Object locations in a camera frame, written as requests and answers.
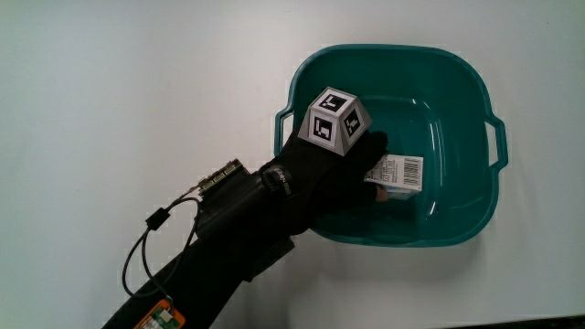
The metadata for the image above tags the white blue milk carton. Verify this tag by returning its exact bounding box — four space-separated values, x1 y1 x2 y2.
364 153 425 201

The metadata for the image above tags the teal plastic basin plate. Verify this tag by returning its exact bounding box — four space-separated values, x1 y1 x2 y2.
273 43 509 249

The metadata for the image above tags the orange circuit board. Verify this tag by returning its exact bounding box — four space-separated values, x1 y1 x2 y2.
133 299 186 329

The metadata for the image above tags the black cable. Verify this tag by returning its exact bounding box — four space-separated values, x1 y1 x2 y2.
122 185 205 302

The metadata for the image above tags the person's left forearm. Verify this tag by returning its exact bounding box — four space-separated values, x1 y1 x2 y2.
101 168 316 329

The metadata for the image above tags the black forearm electronics module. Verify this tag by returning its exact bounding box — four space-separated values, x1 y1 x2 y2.
195 158 273 241

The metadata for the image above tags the person's left hand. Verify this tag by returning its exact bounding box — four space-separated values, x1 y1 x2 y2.
259 86 390 235

